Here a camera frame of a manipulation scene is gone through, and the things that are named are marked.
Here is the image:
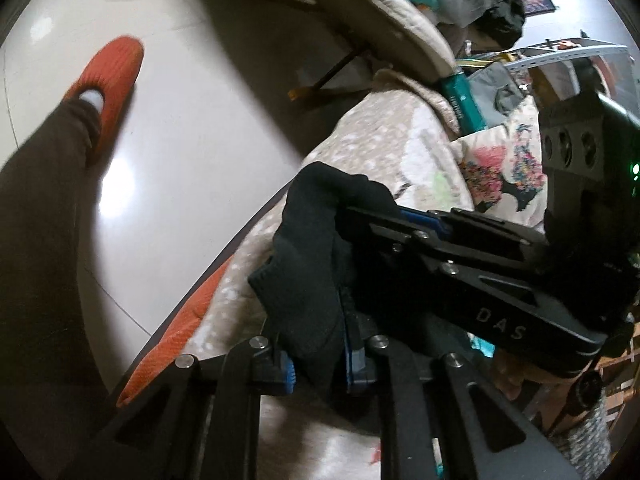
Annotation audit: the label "black clothing pile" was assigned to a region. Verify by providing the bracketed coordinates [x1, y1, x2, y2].
[473, 0, 526, 49]

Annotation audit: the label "metal shelf rack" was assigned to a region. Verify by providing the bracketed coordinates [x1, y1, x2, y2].
[471, 37, 639, 104]

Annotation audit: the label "orange slipper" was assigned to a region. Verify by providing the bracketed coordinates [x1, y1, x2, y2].
[63, 36, 144, 164]

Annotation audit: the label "teal tissue pack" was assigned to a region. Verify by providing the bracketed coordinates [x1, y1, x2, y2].
[439, 72, 487, 136]

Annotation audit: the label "black pants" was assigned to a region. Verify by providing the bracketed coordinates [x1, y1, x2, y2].
[246, 160, 402, 411]

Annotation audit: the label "dark trouser leg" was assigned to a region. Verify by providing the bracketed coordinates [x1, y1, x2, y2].
[1, 98, 108, 479]

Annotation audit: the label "heart patterned quilt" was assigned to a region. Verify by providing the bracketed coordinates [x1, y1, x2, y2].
[186, 70, 474, 479]

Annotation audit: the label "floral silhouette cushion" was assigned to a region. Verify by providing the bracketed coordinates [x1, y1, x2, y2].
[451, 96, 548, 228]

